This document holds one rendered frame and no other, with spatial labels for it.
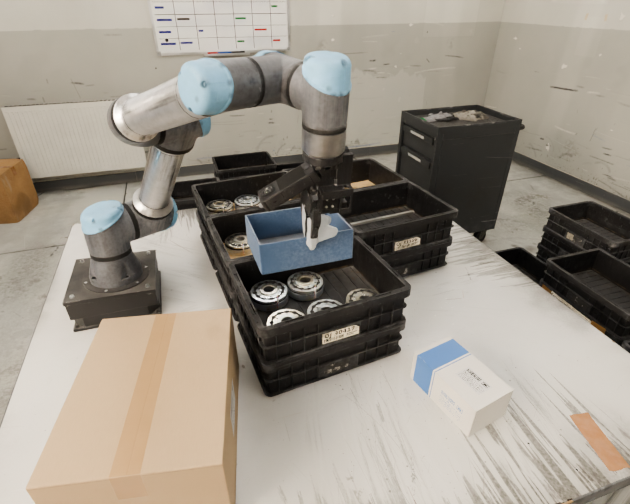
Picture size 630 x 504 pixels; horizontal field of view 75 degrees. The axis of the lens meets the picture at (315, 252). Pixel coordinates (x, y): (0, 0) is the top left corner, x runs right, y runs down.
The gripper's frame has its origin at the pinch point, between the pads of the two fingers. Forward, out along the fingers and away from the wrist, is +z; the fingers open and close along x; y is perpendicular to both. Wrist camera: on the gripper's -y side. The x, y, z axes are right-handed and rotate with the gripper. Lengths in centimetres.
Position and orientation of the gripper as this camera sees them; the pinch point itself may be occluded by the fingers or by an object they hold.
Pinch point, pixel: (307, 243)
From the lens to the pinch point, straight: 84.0
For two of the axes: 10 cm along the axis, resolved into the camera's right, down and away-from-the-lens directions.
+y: 9.6, -1.5, 2.4
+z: -0.4, 7.8, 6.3
